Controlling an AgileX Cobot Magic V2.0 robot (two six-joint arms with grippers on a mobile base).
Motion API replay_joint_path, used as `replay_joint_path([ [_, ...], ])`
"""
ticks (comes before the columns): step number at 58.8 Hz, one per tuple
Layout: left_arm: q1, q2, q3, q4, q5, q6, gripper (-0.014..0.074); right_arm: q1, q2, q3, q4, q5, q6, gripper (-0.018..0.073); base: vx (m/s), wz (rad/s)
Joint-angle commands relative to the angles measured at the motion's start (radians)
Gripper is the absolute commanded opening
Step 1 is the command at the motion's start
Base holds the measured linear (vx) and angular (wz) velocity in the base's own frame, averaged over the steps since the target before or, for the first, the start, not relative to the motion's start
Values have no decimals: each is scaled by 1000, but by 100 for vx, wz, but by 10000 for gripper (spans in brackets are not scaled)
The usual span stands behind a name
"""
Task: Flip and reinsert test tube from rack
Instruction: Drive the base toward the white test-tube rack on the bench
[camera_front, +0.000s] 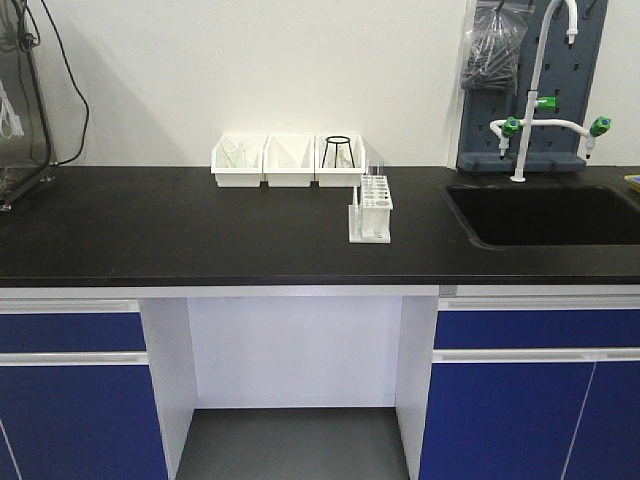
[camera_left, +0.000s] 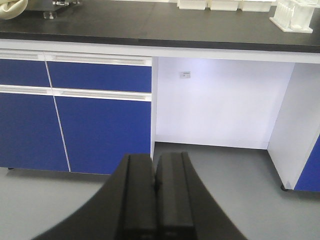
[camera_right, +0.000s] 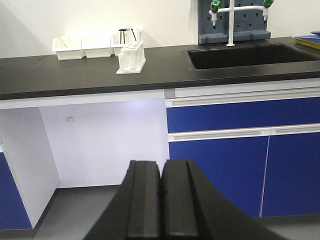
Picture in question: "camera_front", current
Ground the black lab sink basin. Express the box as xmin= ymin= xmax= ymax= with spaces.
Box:
xmin=441 ymin=184 xmax=639 ymax=250

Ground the clear plastic bag of pegs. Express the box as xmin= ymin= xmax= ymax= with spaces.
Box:
xmin=460 ymin=1 xmax=527 ymax=93

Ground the clear acrylic equipment enclosure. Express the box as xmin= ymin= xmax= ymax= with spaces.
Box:
xmin=1 ymin=1 xmax=54 ymax=212

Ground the yellow tray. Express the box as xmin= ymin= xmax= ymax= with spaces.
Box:
xmin=624 ymin=175 xmax=640 ymax=193

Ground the white middle storage bin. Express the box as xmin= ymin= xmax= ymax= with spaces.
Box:
xmin=263 ymin=135 xmax=315 ymax=187

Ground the blue-grey pegboard drying rack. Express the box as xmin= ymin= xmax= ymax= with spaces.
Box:
xmin=456 ymin=1 xmax=608 ymax=175

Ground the white right storage bin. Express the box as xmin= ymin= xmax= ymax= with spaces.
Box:
xmin=314 ymin=135 xmax=366 ymax=187

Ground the white gooseneck lab faucet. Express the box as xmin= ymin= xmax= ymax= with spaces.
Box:
xmin=490 ymin=1 xmax=612 ymax=183

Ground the blue cabinet drawer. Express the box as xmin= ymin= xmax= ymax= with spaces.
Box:
xmin=1 ymin=312 xmax=146 ymax=353
xmin=434 ymin=309 xmax=639 ymax=349

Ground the blue right cabinet drawer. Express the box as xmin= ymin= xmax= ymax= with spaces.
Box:
xmin=434 ymin=309 xmax=639 ymax=349

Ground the blue left cabinet drawer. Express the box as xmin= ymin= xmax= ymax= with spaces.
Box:
xmin=1 ymin=312 xmax=146 ymax=353

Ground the black metal tripod stand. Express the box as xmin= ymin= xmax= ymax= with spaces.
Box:
xmin=321 ymin=135 xmax=356 ymax=168

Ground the black cable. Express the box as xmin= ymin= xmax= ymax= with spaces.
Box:
xmin=37 ymin=0 xmax=90 ymax=167

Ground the white storage bin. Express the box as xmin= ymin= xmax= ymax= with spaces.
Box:
xmin=263 ymin=135 xmax=315 ymax=187
xmin=314 ymin=135 xmax=366 ymax=187
xmin=211 ymin=134 xmax=268 ymax=187

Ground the blue right cabinet door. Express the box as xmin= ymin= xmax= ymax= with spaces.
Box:
xmin=419 ymin=362 xmax=639 ymax=479

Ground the white left storage bin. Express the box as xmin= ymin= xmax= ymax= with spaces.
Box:
xmin=211 ymin=134 xmax=268 ymax=187

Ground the blue left cabinet door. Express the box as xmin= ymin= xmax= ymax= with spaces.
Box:
xmin=1 ymin=366 xmax=168 ymax=479

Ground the blue cabinet door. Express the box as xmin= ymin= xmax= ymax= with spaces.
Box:
xmin=1 ymin=366 xmax=168 ymax=479
xmin=419 ymin=362 xmax=639 ymax=479

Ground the white test tube rack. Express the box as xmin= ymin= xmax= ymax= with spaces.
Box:
xmin=349 ymin=175 xmax=393 ymax=244

